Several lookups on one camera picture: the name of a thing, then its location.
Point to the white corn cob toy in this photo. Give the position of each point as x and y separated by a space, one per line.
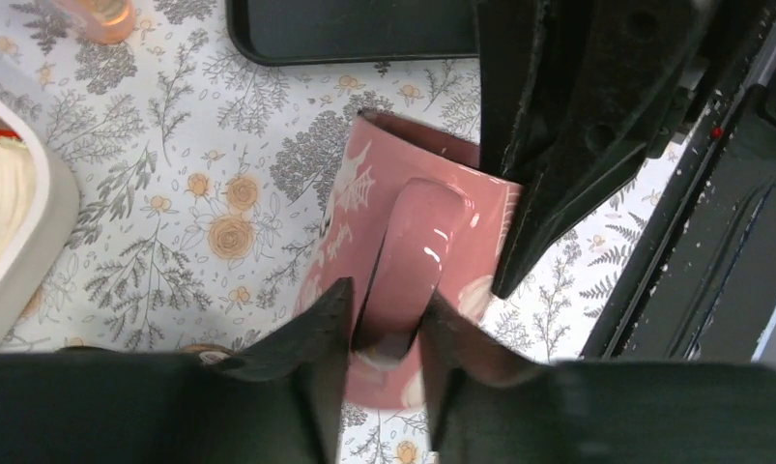
17 188

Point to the white plastic vegetable tub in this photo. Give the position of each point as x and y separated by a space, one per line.
43 233

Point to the black mug with tan rim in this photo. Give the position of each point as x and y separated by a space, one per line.
219 351

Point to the pink drink bottle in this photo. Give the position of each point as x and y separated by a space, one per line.
98 21

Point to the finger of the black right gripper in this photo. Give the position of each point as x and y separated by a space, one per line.
608 78
511 35

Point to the pink glass mug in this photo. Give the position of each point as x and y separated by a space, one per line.
409 215

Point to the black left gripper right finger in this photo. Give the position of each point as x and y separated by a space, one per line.
488 404

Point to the black serving tray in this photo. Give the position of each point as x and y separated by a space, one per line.
281 33

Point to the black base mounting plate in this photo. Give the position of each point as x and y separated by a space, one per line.
701 284

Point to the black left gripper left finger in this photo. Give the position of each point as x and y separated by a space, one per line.
279 401

